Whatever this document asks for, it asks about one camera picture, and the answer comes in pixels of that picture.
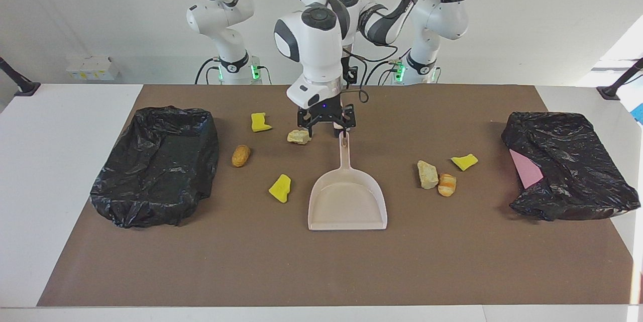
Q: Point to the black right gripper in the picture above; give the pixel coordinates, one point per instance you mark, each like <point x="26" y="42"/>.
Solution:
<point x="325" y="108"/>

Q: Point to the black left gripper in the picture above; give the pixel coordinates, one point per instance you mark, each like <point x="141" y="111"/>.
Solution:
<point x="350" y="72"/>

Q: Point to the beige foam rock chunk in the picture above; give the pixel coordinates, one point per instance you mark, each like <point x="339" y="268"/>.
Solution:
<point x="299" y="137"/>
<point x="427" y="175"/>

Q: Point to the yellow sponge piece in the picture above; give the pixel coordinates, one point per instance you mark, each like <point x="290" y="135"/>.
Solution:
<point x="280" y="189"/>
<point x="464" y="162"/>
<point x="260" y="122"/>

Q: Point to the beige plastic dustpan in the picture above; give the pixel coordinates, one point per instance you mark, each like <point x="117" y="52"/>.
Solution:
<point x="346" y="201"/>

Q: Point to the brown potato shaped bread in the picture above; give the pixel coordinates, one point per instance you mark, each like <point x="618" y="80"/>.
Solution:
<point x="241" y="156"/>

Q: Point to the striped croissant bread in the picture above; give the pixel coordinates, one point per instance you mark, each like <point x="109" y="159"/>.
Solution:
<point x="447" y="185"/>

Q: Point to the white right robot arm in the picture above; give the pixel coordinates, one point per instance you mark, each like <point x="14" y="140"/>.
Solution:
<point x="311" y="61"/>

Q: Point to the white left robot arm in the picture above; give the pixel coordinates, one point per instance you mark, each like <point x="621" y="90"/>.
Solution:
<point x="442" y="15"/>

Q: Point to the black bag lined bin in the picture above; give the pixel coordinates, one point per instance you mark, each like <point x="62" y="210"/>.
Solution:
<point x="150" y="171"/>

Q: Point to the black trash bag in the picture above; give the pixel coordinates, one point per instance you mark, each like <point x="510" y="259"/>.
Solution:
<point x="577" y="171"/>

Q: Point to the brown table mat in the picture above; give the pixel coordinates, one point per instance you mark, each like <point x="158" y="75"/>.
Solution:
<point x="321" y="261"/>

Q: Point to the pink box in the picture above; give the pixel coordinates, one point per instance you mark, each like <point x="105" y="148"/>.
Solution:
<point x="525" y="171"/>

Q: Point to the blue object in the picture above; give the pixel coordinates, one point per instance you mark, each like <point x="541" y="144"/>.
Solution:
<point x="639" y="113"/>

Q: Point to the white wall socket box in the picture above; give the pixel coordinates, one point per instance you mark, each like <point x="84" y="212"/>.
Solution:
<point x="93" y="68"/>

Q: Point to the black camera stand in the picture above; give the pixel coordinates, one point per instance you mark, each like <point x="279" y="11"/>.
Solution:
<point x="22" y="86"/>
<point x="610" y="92"/>

